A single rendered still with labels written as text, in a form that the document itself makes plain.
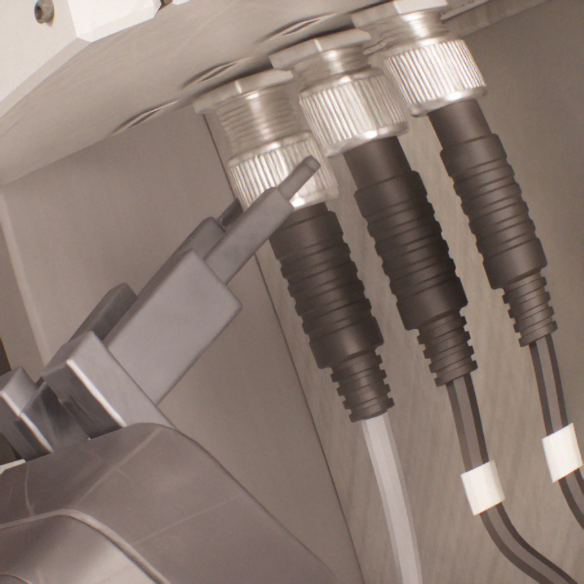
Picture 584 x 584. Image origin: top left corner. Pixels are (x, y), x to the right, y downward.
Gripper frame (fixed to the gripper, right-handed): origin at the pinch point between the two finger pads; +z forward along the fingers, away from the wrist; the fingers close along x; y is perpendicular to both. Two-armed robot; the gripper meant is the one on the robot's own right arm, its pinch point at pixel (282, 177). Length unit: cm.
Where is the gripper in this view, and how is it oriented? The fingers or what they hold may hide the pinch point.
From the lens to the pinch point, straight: 69.4
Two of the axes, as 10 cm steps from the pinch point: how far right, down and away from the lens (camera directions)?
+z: 5.6, -6.4, 5.3
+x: 5.1, -2.3, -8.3
